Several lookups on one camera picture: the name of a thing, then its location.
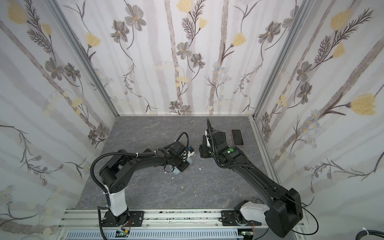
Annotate light blue case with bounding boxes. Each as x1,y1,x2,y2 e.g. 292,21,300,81
170,163,190,175

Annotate pink phone case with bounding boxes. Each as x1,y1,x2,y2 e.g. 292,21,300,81
230,128,245,147

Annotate blue-edged phone handled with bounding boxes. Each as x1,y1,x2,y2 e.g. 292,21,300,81
231,129,244,146

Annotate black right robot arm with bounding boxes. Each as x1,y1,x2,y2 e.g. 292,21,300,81
199,130,303,238

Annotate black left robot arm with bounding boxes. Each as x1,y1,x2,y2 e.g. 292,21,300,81
99,141,195,217

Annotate black corrugated right cable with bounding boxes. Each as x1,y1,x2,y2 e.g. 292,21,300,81
206,118,256,169

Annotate black corrugated cable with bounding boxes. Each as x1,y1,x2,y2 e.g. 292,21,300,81
206,118,256,169
89,131,190,196

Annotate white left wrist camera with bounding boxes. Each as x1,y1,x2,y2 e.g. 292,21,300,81
184,147,195,160

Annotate white cable duct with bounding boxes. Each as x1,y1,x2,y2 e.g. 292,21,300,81
63,229,244,240

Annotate black corrugated left cable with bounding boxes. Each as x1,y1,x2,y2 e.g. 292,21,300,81
89,131,190,196

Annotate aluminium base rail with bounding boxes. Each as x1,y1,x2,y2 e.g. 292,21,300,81
58,209,304,230

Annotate aluminium corner frame post right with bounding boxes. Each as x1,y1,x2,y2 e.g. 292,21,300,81
252,0,315,119

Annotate aluminium corner frame post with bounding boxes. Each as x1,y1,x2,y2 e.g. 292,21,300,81
252,0,315,119
45,0,120,118

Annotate aluminium corner frame post left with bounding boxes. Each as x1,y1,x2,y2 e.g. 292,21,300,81
45,0,120,118

